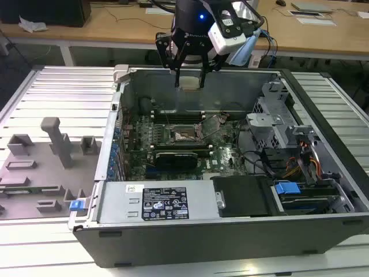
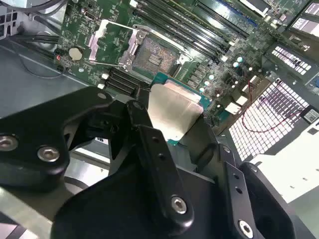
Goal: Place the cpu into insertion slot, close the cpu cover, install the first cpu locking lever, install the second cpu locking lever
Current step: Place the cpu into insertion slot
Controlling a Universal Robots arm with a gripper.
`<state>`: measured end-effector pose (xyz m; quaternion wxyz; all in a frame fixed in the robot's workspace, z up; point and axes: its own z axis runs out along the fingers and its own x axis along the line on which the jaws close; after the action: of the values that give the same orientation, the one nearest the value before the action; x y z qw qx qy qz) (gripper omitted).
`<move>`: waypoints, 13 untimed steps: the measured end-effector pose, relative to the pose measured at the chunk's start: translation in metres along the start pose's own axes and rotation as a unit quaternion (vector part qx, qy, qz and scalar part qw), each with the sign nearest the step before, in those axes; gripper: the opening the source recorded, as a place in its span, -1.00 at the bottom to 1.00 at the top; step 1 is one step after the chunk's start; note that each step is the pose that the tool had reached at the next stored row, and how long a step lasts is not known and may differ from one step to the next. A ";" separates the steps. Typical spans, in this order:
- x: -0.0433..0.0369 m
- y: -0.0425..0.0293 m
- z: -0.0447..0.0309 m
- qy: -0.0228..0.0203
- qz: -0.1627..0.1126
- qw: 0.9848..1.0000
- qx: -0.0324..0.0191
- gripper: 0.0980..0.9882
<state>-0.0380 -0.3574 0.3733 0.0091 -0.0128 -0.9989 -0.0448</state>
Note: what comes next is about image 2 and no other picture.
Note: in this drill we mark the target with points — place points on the silver topped CPU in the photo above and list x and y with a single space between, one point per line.
172 109

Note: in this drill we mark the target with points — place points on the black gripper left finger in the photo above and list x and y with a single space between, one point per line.
32 139

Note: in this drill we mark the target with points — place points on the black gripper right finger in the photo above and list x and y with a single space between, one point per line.
261 211

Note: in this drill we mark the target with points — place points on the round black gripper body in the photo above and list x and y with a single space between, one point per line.
119 214

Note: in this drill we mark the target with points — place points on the metal socket cover frame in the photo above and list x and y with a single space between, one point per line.
95 43

